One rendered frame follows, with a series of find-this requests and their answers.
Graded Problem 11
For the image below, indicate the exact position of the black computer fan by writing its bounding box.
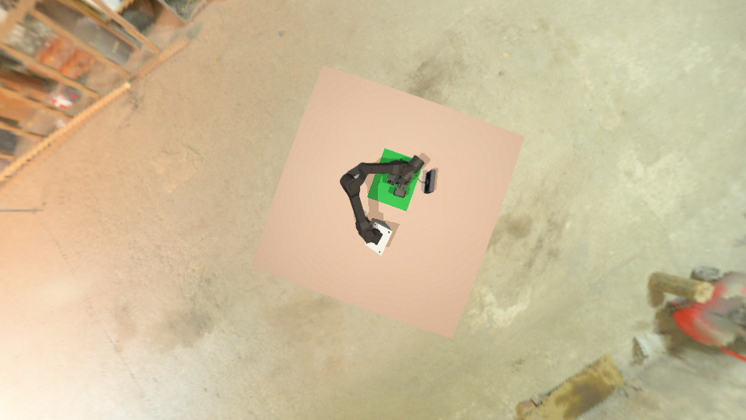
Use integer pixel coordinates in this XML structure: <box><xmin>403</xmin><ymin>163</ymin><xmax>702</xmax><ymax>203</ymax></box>
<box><xmin>424</xmin><ymin>169</ymin><xmax>436</xmax><ymax>194</ymax></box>

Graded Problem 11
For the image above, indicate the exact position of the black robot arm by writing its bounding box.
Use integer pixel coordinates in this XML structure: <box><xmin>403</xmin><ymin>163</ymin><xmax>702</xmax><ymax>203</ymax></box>
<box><xmin>340</xmin><ymin>155</ymin><xmax>424</xmax><ymax>245</ymax></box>

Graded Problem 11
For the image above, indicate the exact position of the green circuit board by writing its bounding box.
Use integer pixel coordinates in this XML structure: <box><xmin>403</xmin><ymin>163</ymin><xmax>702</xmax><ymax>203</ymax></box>
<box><xmin>367</xmin><ymin>149</ymin><xmax>422</xmax><ymax>211</ymax></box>

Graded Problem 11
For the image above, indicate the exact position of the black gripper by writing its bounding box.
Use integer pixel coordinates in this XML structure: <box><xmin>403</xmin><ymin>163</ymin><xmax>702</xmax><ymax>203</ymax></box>
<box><xmin>393</xmin><ymin>181</ymin><xmax>410</xmax><ymax>198</ymax></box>

